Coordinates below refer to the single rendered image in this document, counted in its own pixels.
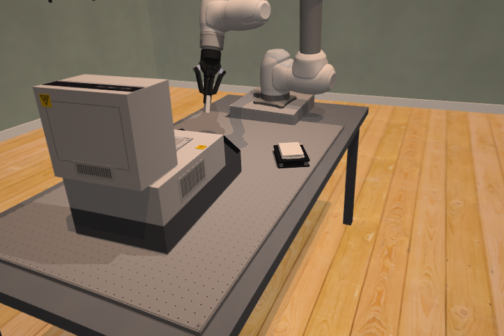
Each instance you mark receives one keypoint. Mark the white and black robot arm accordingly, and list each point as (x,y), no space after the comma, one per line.
(308,73)

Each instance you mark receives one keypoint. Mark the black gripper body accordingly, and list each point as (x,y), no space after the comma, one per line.
(210,57)

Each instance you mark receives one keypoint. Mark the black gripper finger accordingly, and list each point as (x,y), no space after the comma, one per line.
(213,91)
(204,91)

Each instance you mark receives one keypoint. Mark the beige lab instrument with lid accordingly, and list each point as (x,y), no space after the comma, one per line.
(118,131)

